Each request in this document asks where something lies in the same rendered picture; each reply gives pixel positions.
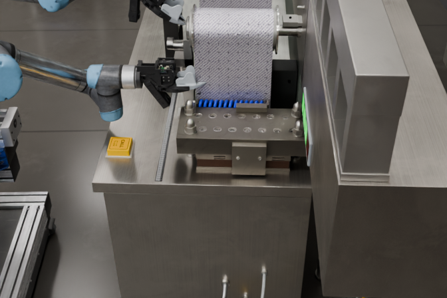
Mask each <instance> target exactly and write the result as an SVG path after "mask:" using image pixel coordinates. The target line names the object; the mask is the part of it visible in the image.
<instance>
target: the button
mask: <svg viewBox="0 0 447 298"><path fill-rule="evenodd" d="M132 144H133V141H132V138H130V137H111V138H110V142H109V145H108V149H107V154H108V156H130V152H131V149H132Z"/></svg>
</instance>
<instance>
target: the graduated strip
mask: <svg viewBox="0 0 447 298"><path fill-rule="evenodd" d="M177 96H178V93H173V92H172V95H171V103H170V106H169V109H168V116H167V120H166V126H165V130H164V137H163V141H162V147H161V151H160V157H159V161H158V167H157V171H156V178H155V182H162V178H163V174H164V167H165V163H166V156H167V152H168V145H169V141H170V134H171V129H172V123H173V118H174V111H175V107H176V100H177Z"/></svg>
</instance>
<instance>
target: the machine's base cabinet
mask: <svg viewBox="0 0 447 298"><path fill-rule="evenodd" d="M103 194H104V201H105V206H106V213H107V218H108V225H109V230H110V237H111V241H112V248H113V253H114V260H115V265H116V272H117V277H118V284H119V289H120V296H121V298H222V289H223V287H222V285H221V284H222V280H223V279H228V280H229V287H227V298H243V296H244V295H247V296H248V297H249V298H261V289H262V281H263V276H262V275H261V270H262V269H266V270H268V275H267V276H266V281H265V295H264V298H301V290H302V283H303V272H304V264H305V253H306V246H307V234H308V227H309V216H310V209H311V198H303V197H275V196H221V195H193V194H138V193H110V192H103Z"/></svg>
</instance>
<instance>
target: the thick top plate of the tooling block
mask: <svg viewBox="0 0 447 298"><path fill-rule="evenodd" d="M195 109H196V113H195V115H192V116H187V115H185V114H184V106H182V107H181V111H180V118H179V123H178V130H177V135H176V147H177V154H223V155H232V142H262V143H267V149H266V156H307V154H306V146H305V135H304V136H302V137H296V136H294V135H293V127H294V126H295V123H296V122H297V121H298V120H301V121H302V122H303V117H301V118H295V117H292V115H291V112H292V108H267V112H236V108H222V107H196V108H195ZM189 118H192V119H193V120H194V122H195V125H196V130H197V132H196V133H195V134H192V135H189V134H186V133H185V132H184V130H185V125H186V121H187V119H189Z"/></svg>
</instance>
